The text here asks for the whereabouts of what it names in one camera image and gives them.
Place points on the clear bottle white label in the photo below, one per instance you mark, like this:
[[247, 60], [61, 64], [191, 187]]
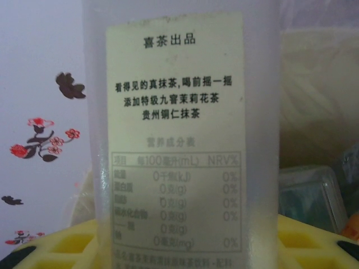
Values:
[[174, 126]]

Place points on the square bottle blue label blue cap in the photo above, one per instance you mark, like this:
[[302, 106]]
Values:
[[305, 196]]

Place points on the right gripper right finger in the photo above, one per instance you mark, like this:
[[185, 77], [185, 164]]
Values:
[[314, 249]]

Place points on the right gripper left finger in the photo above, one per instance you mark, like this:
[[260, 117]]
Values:
[[56, 249]]

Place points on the bottle red orange label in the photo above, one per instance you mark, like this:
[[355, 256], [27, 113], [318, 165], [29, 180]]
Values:
[[352, 225]]

